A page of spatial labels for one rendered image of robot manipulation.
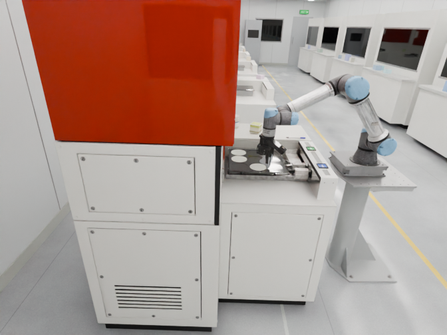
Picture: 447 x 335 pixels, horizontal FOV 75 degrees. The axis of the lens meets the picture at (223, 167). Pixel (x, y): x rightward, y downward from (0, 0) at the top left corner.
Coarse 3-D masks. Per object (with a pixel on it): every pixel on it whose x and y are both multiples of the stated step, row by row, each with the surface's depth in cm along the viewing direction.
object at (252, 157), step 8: (248, 152) 199; (256, 152) 200; (232, 160) 187; (248, 160) 187; (256, 160) 188; (272, 160) 189; (280, 160) 189; (232, 168) 176; (240, 168) 177; (248, 168) 177; (272, 168) 178; (280, 168) 178
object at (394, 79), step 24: (384, 24) 627; (408, 24) 544; (432, 24) 480; (384, 48) 623; (408, 48) 541; (432, 48) 489; (384, 72) 581; (408, 72) 539; (432, 72) 506; (384, 96) 577; (408, 96) 533; (408, 120) 544
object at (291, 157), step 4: (288, 156) 200; (292, 156) 200; (296, 156) 200; (288, 160) 195; (292, 160) 194; (296, 160) 194; (300, 160) 195; (292, 168) 183; (296, 176) 176; (300, 176) 176; (304, 176) 175; (308, 176) 175
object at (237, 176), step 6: (228, 174) 180; (234, 174) 180; (240, 174) 180; (246, 174) 181; (252, 174) 181; (258, 174) 181; (264, 174) 181; (282, 180) 181; (288, 180) 181; (294, 180) 181; (300, 180) 181; (306, 180) 181
